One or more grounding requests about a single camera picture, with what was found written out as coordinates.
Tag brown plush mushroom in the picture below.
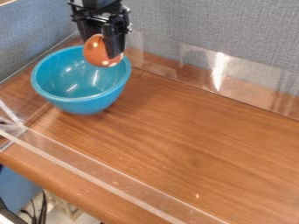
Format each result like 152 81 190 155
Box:
82 34 122 67

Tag clear acrylic left barrier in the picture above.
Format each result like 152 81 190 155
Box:
0 27 79 83

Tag black cable under table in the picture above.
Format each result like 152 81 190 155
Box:
18 191 50 224

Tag clear acrylic barrier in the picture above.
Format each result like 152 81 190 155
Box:
0 27 79 83
0 100 228 224
125 30 299 121

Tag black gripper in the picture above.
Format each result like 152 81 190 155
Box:
67 1 130 59

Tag blue cabinet under table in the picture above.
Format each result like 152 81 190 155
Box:
0 165 42 212

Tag clear acrylic front barrier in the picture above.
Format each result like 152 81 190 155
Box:
0 100 228 224

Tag blue plastic bowl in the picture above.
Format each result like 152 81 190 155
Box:
30 45 130 115

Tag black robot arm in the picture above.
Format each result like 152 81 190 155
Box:
67 0 131 59

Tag clear acrylic back barrier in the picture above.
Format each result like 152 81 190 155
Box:
125 30 299 121

